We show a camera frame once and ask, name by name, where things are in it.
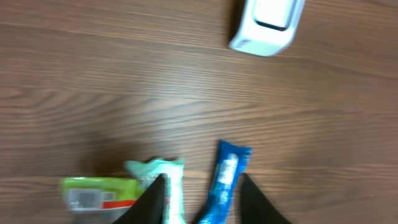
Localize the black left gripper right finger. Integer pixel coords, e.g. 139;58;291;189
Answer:
239;173;291;224

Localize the teal wet wipes pack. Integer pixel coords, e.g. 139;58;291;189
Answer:
124;159;186;224

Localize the green clear snack bag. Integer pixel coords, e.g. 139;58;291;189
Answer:
60;177;144;224

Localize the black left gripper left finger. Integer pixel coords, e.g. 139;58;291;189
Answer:
113;174;165;224

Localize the blue snack bar wrapper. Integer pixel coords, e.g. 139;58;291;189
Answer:
198;140;252;224

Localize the white barcode scanner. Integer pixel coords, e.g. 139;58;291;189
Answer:
229;0;305;57

